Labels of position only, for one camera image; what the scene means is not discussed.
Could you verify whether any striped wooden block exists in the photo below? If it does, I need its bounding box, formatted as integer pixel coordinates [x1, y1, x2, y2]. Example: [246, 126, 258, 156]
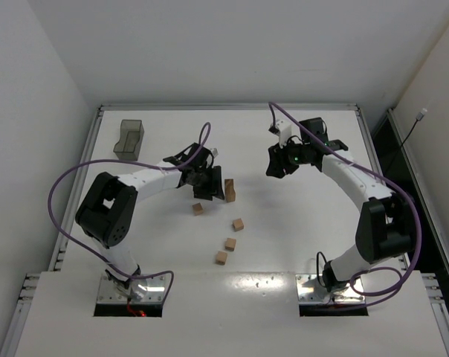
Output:
[224, 178, 236, 203]

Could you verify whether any small wooden cube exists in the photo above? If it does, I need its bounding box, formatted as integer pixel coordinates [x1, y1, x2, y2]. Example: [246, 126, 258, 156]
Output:
[192, 203, 204, 216]
[215, 251, 227, 266]
[232, 218, 245, 231]
[224, 238, 236, 251]

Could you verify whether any translucent grey plastic bin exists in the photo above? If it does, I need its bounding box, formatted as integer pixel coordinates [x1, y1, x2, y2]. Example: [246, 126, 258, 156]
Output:
[113, 120, 144, 161]

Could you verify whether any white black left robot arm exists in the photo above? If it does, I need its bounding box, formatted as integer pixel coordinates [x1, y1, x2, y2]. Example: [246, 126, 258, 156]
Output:
[75, 143, 225, 294]

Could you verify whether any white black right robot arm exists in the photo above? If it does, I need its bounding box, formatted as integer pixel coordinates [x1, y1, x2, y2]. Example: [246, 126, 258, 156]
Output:
[266, 118, 416, 292]

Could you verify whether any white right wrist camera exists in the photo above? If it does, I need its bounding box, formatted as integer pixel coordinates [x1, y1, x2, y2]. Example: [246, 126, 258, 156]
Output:
[268, 120, 292, 148]

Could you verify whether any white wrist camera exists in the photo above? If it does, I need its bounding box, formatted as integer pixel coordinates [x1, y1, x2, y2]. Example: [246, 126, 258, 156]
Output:
[210, 148, 219, 158]
[268, 120, 292, 148]

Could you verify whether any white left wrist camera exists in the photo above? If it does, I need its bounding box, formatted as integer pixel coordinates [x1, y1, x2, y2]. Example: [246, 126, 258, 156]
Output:
[210, 148, 219, 158]

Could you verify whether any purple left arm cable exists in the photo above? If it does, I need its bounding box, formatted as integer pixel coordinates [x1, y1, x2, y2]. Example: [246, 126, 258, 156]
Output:
[48, 121, 212, 298]

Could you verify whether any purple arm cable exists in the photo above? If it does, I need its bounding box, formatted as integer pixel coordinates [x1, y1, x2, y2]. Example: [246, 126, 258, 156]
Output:
[268, 102, 422, 308]
[48, 121, 212, 298]

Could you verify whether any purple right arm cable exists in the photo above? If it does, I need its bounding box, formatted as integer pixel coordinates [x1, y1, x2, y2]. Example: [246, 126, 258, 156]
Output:
[268, 102, 422, 308]

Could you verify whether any aluminium table frame rail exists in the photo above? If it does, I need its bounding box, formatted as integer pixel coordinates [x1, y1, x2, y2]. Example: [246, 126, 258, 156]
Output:
[100, 103, 359, 112]

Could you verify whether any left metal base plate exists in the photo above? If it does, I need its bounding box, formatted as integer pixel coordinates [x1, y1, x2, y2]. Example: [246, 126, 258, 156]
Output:
[97, 273, 169, 305]

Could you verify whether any metal base plate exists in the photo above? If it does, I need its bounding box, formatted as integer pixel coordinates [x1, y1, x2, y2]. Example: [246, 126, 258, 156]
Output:
[97, 273, 169, 305]
[295, 274, 365, 306]

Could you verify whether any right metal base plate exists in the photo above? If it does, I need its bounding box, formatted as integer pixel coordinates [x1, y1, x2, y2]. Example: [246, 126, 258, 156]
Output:
[295, 274, 365, 306]

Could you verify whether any black wall cable with plug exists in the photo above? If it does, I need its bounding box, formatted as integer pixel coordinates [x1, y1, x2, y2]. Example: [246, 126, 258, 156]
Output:
[372, 107, 429, 176]

